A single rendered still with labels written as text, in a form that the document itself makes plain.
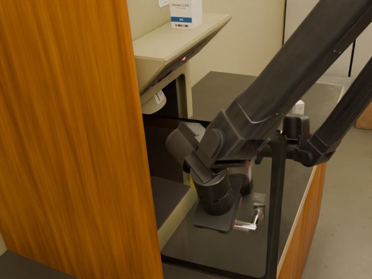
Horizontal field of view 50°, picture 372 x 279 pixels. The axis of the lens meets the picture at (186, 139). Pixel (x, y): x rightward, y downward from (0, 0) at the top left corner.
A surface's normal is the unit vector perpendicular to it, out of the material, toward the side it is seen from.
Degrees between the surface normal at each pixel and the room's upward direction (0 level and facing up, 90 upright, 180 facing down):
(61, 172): 90
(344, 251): 0
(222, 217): 24
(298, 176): 0
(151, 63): 90
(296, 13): 90
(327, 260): 0
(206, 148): 67
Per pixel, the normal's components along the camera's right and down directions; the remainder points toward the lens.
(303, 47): -0.73, 0.04
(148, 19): 0.89, 0.18
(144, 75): -0.44, 0.47
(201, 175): -0.20, -0.58
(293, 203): -0.06, -0.86
